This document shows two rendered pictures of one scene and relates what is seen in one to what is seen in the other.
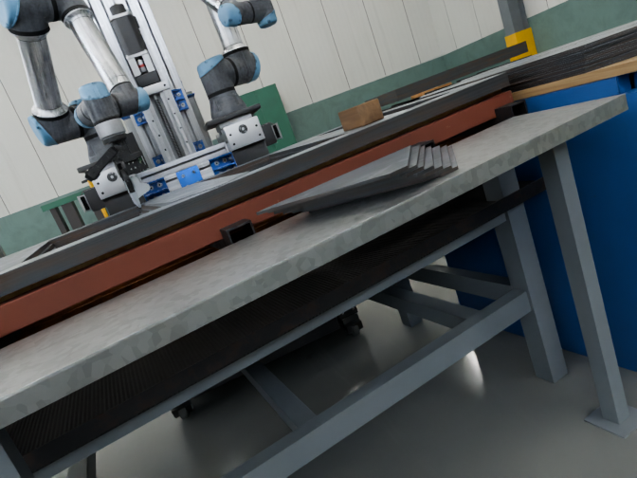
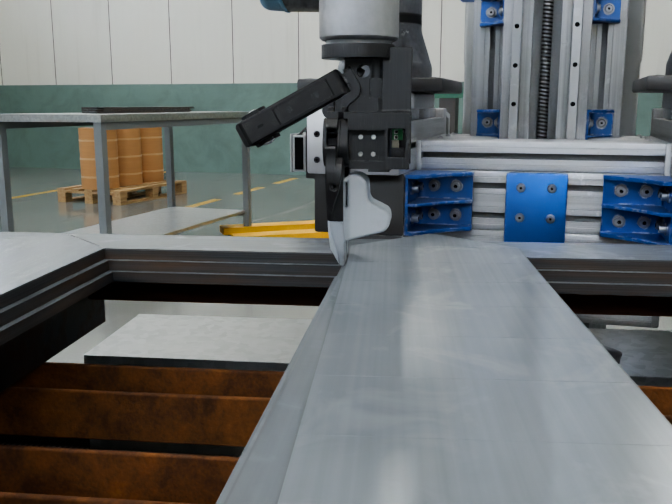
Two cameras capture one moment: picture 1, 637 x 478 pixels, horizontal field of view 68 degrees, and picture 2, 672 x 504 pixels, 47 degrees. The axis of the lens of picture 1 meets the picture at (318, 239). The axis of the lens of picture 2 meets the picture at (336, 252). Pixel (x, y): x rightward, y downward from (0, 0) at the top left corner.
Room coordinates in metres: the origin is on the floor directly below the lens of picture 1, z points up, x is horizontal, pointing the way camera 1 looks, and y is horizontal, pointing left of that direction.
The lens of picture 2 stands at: (0.78, 0.11, 1.00)
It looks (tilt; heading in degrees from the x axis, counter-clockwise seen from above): 11 degrees down; 28
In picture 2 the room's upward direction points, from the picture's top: straight up
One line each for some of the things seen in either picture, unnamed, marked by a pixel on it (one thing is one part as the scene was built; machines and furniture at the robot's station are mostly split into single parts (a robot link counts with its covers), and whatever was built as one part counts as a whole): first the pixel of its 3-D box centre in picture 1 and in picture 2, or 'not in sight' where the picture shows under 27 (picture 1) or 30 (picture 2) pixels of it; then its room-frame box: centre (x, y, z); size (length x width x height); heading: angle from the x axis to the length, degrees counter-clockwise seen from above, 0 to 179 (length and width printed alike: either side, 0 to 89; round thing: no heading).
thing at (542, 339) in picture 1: (523, 269); not in sight; (1.20, -0.49, 0.34); 0.06 x 0.06 x 0.68; 22
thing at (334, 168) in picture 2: (126, 178); (336, 174); (1.42, 0.46, 0.94); 0.05 x 0.02 x 0.09; 22
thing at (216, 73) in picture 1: (215, 74); not in sight; (2.04, 0.15, 1.20); 0.13 x 0.12 x 0.14; 128
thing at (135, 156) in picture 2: not in sight; (123, 162); (7.04, 6.12, 0.38); 1.20 x 0.80 x 0.77; 6
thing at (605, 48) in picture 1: (534, 68); not in sight; (1.39, -0.76, 0.82); 0.80 x 0.40 x 0.06; 22
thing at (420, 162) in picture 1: (390, 174); not in sight; (0.82, -0.16, 0.77); 0.45 x 0.20 x 0.04; 112
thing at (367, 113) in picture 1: (359, 115); not in sight; (1.20, -0.20, 0.87); 0.12 x 0.06 x 0.05; 16
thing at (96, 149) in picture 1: (104, 146); (384, 48); (1.93, 0.64, 1.09); 0.15 x 0.15 x 0.10
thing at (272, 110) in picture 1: (268, 134); not in sight; (11.03, 0.22, 0.98); 1.00 x 0.49 x 1.95; 102
